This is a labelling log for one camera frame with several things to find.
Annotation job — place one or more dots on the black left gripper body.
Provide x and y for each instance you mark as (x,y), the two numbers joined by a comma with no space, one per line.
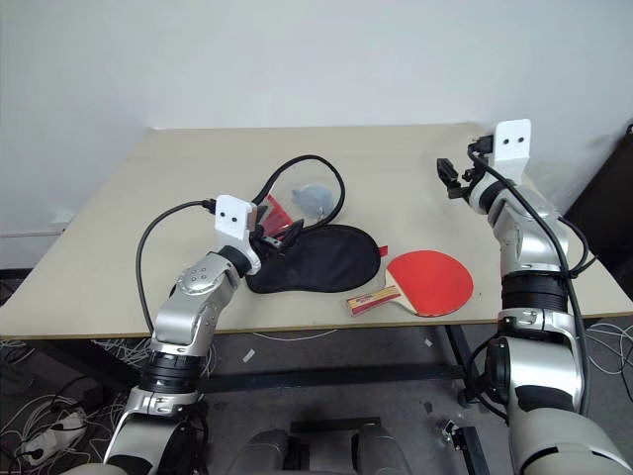
(269,237)

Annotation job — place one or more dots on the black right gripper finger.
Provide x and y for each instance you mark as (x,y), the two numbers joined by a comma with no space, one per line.
(456,190)
(446,169)

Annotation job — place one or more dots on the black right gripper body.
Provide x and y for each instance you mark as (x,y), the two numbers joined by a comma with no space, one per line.
(472,180)

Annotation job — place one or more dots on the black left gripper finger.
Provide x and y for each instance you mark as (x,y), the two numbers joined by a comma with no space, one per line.
(282,243)
(293,228)

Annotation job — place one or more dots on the blue-grey fluffy pompom charm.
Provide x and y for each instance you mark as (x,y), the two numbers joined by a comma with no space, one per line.
(311,197)

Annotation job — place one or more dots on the red table tennis paddle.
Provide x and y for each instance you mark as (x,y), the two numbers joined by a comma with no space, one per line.
(430,282)

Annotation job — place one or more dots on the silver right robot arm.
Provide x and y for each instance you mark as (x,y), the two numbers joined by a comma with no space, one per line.
(531,247)

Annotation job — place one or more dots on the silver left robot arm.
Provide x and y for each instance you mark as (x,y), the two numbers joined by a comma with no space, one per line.
(183,316)

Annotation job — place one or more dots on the white tape scrap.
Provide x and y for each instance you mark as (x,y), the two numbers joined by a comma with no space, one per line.
(248,354)

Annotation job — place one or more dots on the dark cabinet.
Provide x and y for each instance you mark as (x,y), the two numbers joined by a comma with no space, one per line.
(608,198)

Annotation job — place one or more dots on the grey rounded shape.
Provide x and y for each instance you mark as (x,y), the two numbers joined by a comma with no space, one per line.
(264,452)
(386,452)

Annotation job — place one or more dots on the white power strip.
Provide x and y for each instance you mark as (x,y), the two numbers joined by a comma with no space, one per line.
(49,438)

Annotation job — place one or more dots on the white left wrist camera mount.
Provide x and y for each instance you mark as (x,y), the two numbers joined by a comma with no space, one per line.
(230,218)

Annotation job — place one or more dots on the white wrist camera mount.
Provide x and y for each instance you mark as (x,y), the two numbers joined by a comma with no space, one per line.
(512,148)
(230,218)

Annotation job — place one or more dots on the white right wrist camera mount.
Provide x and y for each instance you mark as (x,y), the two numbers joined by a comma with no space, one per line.
(512,148)

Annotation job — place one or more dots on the black bracket with metal clamp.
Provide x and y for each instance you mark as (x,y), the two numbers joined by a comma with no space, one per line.
(462,440)

